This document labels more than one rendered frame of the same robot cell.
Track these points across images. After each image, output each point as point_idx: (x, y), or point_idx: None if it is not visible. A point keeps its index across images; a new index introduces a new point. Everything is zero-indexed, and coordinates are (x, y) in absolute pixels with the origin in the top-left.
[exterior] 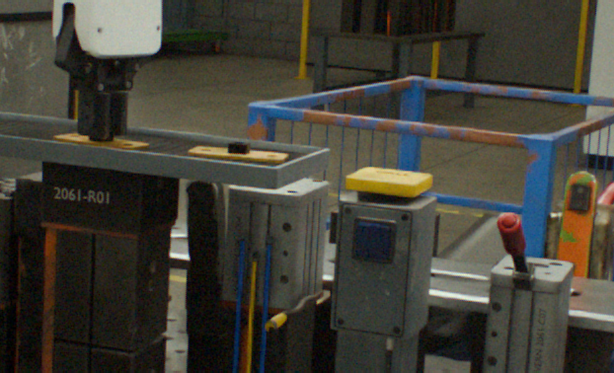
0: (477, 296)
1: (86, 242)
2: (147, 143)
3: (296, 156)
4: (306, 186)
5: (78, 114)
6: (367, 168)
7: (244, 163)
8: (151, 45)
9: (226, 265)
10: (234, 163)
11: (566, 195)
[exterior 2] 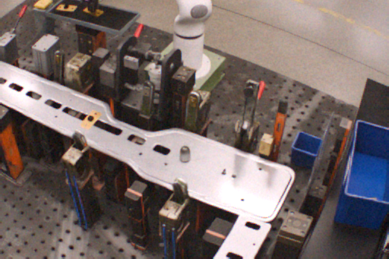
0: (5, 63)
1: None
2: (83, 10)
3: (53, 11)
4: (40, 40)
5: (98, 5)
6: (44, 5)
7: (67, 3)
8: None
9: None
10: None
11: None
